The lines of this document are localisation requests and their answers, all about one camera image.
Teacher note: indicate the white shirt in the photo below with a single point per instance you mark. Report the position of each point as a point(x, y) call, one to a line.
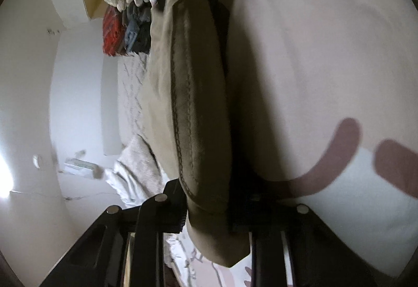
point(114, 180)

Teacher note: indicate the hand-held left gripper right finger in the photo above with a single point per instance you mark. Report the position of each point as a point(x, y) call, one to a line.
point(241, 221)

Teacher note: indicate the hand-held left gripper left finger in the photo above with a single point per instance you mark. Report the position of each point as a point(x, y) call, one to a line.
point(173, 208)

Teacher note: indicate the tan board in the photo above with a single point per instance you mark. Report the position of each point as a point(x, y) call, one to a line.
point(94, 1)

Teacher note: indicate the pile of dark clothes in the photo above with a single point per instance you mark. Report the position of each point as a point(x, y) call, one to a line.
point(135, 32)

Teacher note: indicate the khaki pants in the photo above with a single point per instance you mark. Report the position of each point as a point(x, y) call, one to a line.
point(196, 94)

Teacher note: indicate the quilted beige blanket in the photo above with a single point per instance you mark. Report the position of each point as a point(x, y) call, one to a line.
point(130, 84)

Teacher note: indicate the white wall switch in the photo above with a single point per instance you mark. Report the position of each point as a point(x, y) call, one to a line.
point(37, 162)

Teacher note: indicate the white wall outlet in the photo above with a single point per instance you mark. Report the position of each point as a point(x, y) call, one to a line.
point(53, 31)

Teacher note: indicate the printed bed sheet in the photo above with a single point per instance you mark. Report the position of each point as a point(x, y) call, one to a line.
point(310, 61)

